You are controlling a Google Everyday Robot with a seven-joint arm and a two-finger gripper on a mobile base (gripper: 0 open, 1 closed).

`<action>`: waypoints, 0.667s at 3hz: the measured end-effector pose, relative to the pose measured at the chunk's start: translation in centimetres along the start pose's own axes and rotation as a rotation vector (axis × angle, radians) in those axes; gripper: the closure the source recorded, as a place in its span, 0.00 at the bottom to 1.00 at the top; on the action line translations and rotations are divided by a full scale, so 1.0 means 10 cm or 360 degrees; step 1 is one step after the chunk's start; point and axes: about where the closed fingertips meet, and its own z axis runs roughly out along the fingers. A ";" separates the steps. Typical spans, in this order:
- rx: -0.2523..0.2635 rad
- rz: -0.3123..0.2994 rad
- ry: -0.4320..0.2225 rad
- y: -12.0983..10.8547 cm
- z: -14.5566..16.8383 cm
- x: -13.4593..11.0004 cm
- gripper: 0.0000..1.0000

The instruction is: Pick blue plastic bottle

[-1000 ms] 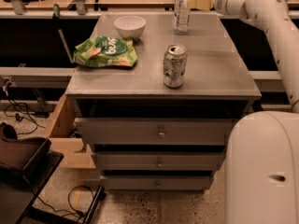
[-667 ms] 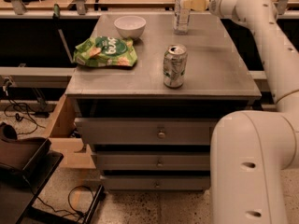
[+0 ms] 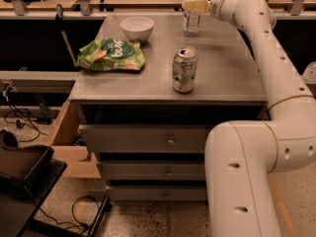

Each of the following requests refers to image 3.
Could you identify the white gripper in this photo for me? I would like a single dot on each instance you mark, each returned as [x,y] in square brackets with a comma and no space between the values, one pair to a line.
[215,8]

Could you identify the clear plastic water bottle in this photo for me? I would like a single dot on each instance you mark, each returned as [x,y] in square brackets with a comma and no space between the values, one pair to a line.
[190,22]

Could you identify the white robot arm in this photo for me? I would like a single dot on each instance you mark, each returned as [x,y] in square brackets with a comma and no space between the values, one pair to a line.
[239,155]

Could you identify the crushed silver soda can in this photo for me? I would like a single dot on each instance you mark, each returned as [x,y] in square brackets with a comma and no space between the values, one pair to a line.
[184,69]

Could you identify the white ceramic bowl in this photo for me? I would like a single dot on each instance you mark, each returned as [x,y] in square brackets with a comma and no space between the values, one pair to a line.
[137,28]

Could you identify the green snack chip bag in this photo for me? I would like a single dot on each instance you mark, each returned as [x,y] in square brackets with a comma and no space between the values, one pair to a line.
[111,54]

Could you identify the grey three-drawer cabinet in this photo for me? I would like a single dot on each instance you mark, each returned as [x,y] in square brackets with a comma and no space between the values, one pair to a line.
[227,87]

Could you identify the top grey drawer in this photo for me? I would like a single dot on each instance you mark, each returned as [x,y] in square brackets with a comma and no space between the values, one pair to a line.
[114,138]

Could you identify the grey drawer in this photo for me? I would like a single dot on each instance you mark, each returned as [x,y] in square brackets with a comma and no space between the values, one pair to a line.
[151,170]
[114,138]
[156,193]

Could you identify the middle grey drawer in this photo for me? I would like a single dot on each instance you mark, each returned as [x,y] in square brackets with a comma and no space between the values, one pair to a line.
[151,170]

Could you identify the wooden box on floor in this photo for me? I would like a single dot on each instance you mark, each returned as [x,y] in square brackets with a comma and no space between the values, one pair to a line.
[64,132]

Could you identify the bottom grey drawer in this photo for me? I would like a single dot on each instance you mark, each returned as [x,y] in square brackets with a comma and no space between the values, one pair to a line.
[156,193]

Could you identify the green-handled tool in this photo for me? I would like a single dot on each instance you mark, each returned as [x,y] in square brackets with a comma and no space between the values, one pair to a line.
[59,19]

